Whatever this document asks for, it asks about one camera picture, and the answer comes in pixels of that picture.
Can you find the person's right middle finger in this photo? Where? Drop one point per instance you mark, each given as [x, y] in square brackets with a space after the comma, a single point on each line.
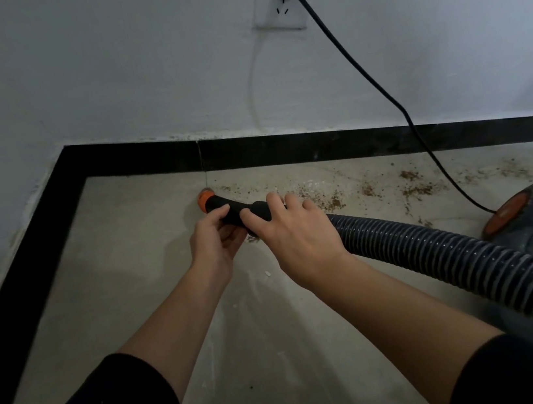
[277, 205]

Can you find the person's left thumb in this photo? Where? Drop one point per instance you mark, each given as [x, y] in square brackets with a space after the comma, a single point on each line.
[216, 215]

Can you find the person's left hand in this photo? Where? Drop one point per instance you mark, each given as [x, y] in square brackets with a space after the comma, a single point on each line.
[209, 252]

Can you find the person's right forearm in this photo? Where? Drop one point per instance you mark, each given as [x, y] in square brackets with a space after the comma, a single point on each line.
[399, 334]

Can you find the person's right little finger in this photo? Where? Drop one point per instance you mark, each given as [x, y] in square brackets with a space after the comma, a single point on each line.
[310, 207]

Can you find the person's black right sleeve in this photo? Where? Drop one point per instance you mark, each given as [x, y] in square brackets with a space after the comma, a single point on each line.
[513, 377]

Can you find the person's left forearm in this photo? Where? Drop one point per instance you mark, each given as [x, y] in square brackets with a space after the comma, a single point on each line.
[180, 325]

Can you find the person's right hand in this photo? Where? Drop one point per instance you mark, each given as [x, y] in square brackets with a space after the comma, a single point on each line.
[302, 248]

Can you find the scattered brown dirt crumbs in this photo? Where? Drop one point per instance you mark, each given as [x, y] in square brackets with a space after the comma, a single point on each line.
[415, 190]

